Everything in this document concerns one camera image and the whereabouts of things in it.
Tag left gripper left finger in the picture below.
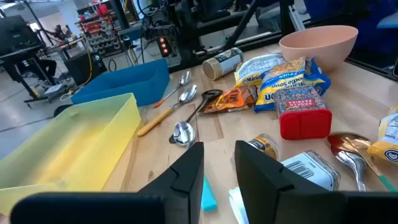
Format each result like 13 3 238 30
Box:
9 142 205 224

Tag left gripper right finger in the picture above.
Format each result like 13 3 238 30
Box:
234 140 398 224

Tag white label herb jar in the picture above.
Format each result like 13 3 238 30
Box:
279 149 341 191

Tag turquoise handled silver spoon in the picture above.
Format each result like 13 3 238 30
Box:
172 120 218 213

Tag wooden handled silver spoon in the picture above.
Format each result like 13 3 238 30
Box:
137 84 198 137

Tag orange snack packet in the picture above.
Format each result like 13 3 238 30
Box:
198 84 259 114

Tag yellow blue noodle soup packet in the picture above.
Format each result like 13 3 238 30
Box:
253 57 332 113

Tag black spoon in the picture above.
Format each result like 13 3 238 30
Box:
169 89 223 144

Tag orange handled silver spoon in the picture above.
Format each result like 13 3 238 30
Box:
152 70 192 109

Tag yellow white Maruchan ramen packet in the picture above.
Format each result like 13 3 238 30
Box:
233 52 287 90

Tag tan lid spice jar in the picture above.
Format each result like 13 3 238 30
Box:
202 47 245 81

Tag red patterned paprika tin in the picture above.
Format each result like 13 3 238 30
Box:
273 85 333 141

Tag plain silver metal spoon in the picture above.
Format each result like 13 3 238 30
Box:
335 150 368 192

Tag yellow translucent plastic bin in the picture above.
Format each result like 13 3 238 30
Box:
0 92 142 215

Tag blue plastic bin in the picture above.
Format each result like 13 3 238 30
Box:
70 58 171 108

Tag black power strip red lights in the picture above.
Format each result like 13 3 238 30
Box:
158 36 171 58

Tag pink bowl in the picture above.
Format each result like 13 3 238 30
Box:
279 25 359 74

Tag black computer case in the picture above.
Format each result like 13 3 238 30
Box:
64 51 108 85

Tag parts shelf red bins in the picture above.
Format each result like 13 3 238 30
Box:
76 2 124 57

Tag black workbench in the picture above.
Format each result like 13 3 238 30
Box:
0 15 58 103

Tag gold spoon green handle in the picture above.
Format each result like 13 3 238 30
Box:
326 133 398 193

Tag black metal rig frame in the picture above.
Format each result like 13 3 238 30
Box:
167 0 398 82

